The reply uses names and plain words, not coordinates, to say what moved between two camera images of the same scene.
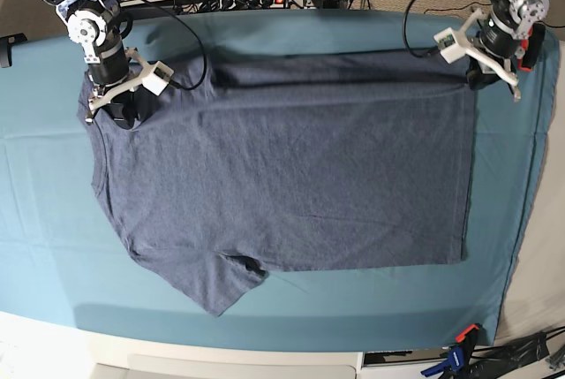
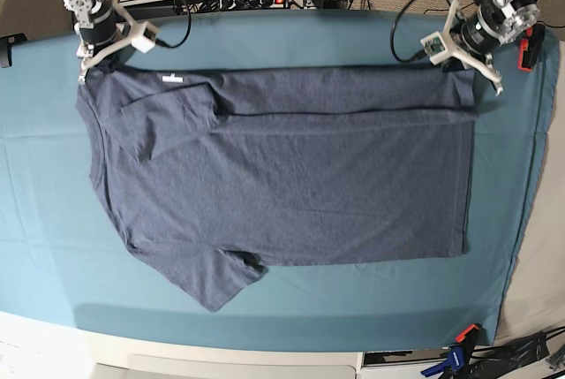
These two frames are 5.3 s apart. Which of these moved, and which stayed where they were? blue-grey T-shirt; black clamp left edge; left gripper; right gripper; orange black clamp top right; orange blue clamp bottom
Moved: left gripper; right gripper
Stayed: black clamp left edge; blue-grey T-shirt; orange black clamp top right; orange blue clamp bottom
